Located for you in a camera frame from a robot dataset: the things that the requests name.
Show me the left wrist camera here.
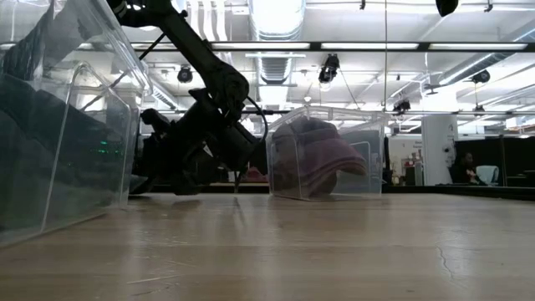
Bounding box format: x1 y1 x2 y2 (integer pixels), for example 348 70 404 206
140 107 172 137

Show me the light blue chair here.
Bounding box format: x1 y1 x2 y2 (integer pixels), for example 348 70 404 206
476 165 501 185

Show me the white pillar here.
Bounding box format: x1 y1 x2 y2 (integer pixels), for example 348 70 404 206
420 115 459 186

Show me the thin black hanging cable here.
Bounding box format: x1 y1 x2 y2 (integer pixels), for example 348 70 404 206
382 0 388 135

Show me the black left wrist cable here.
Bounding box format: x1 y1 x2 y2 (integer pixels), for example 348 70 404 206
244 95 269 168

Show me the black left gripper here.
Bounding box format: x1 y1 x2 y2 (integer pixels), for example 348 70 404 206
144 89 263 196

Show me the person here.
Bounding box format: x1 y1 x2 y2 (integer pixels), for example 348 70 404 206
449 150 482 186

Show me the clear plastic bin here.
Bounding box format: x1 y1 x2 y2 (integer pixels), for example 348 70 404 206
265 105 388 202
0 0 154 247

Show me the silver ventilation duct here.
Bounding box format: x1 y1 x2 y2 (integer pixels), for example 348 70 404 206
249 0 307 84

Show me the black bar with light strips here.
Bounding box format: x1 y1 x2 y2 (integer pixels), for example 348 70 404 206
129 40 535 53

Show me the black aluminium table frame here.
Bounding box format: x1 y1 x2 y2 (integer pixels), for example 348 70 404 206
129 181 535 202

